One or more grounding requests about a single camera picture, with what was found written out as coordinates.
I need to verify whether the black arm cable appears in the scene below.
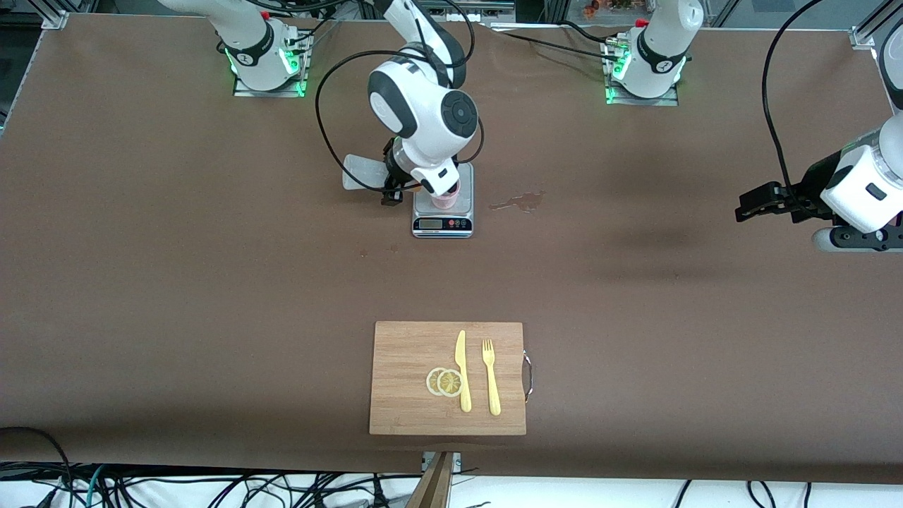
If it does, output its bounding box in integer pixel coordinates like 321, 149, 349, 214
315, 0, 487, 195
760, 0, 823, 209

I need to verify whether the translucent sauce bottle orange cap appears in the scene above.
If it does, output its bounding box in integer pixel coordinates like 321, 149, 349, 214
342, 154, 424, 193

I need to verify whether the wooden cutting board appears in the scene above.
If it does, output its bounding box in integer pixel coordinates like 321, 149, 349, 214
369, 321, 533, 436

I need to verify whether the metal table bracket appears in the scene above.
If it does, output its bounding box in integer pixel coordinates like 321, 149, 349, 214
422, 452, 462, 475

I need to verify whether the yellow plastic knife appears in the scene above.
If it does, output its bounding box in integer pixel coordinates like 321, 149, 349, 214
455, 330, 472, 413

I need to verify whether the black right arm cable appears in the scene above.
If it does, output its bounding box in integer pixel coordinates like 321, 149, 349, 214
315, 0, 487, 195

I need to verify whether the pink plastic cup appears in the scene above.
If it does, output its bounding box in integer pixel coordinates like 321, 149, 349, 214
430, 180, 461, 210

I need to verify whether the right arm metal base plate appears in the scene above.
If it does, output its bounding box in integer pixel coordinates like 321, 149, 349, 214
233, 32, 309, 98

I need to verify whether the black base power cable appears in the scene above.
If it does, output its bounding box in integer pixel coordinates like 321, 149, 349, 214
487, 21, 622, 61

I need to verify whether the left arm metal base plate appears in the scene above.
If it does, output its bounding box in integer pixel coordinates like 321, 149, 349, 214
605, 39, 679, 107

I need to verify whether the silver digital kitchen scale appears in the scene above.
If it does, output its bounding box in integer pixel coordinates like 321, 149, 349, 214
412, 162, 474, 239

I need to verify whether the yellow plastic fork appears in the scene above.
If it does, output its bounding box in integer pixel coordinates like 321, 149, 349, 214
482, 339, 502, 416

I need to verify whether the teal floor cable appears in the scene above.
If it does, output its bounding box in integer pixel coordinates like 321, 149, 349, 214
85, 464, 107, 508

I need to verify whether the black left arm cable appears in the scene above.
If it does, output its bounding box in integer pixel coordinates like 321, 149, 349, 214
760, 0, 823, 209

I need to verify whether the thick black floor cable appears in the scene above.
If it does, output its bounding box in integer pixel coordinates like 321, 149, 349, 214
0, 426, 71, 508

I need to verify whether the aluminium frame profile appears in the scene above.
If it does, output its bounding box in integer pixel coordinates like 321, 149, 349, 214
850, 0, 903, 50

